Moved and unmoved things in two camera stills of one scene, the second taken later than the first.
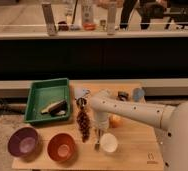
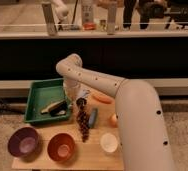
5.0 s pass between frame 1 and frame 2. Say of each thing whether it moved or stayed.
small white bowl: stayed
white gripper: moved
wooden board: stayed
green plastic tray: stayed
